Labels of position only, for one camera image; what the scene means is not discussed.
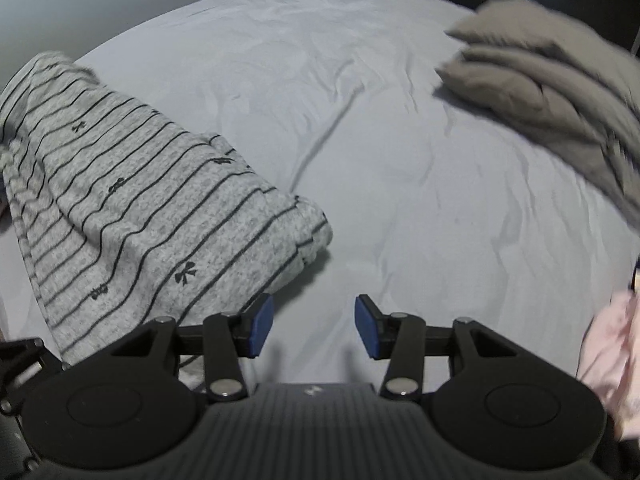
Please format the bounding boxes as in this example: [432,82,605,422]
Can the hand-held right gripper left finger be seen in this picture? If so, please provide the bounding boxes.
[112,294,275,402]

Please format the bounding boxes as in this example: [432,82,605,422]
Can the grey striped bow-print pants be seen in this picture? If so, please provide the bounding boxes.
[0,51,334,367]

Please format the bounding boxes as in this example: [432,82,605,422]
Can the folded grey duvet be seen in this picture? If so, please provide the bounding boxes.
[432,0,640,233]

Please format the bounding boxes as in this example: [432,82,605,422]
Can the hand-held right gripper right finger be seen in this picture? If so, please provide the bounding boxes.
[354,294,521,402]

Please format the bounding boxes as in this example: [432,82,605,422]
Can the crumpled pink garment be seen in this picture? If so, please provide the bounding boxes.
[575,287,640,443]

